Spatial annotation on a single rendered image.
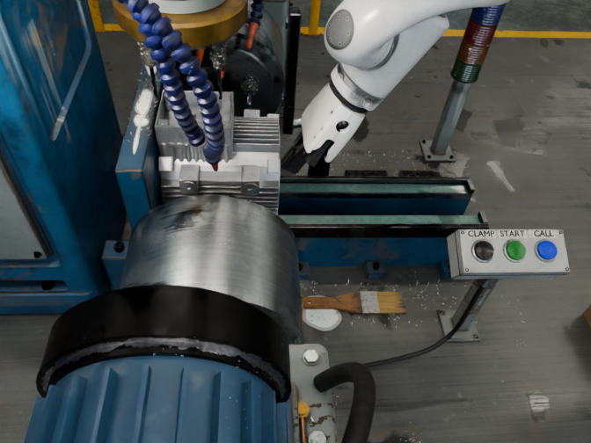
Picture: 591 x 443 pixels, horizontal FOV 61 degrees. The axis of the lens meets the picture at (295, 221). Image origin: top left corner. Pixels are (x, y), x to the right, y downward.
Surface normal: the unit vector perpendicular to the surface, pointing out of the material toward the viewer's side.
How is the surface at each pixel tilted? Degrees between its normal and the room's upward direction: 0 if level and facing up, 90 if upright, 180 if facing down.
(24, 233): 90
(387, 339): 0
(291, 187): 0
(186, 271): 9
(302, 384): 0
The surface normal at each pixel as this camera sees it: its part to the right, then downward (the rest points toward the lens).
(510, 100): 0.06, -0.66
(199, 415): 0.44, -0.61
